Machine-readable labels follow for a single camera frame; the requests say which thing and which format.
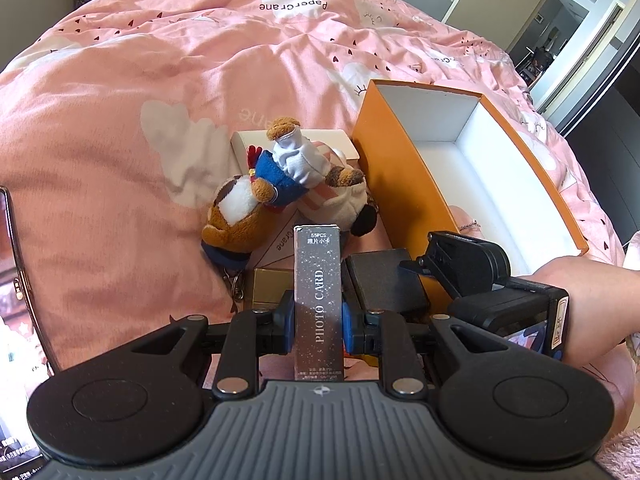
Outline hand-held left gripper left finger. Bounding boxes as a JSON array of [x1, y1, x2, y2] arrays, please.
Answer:
[[117, 289, 297, 396]]

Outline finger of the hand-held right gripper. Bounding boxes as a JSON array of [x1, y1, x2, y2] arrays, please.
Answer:
[[399, 231, 512, 302]]

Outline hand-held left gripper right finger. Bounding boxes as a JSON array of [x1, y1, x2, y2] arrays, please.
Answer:
[[341, 287, 506, 396]]

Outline silver card box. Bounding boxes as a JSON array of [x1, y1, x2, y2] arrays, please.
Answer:
[[292, 225, 347, 383]]

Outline orange cardboard box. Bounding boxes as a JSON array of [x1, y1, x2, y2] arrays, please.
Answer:
[[351, 79, 590, 312]]

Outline person's right forearm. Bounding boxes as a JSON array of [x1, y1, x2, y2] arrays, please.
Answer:
[[529, 255, 640, 362]]

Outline gold box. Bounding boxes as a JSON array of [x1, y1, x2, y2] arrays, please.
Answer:
[[244, 267, 296, 312]]

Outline black box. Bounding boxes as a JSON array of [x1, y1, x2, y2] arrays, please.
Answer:
[[345, 249, 432, 322]]

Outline cream plush toy pink stripes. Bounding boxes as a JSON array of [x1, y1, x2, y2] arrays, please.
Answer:
[[299, 150, 381, 238]]

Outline brown plush toy white shirt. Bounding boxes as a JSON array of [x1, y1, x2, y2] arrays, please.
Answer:
[[265, 117, 366, 196]]

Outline pink fluffy rug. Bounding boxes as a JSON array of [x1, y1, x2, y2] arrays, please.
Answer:
[[585, 425, 640, 480]]

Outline white glasses box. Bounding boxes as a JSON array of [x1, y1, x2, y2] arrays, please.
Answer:
[[231, 129, 361, 171]]

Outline grey door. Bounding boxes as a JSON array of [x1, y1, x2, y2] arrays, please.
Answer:
[[442, 0, 532, 54]]

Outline pink printed duvet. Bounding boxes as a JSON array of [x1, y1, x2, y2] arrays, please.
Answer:
[[0, 0, 640, 441]]

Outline brown plush keychain blue outfit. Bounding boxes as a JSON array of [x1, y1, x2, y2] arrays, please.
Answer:
[[201, 145, 281, 306]]

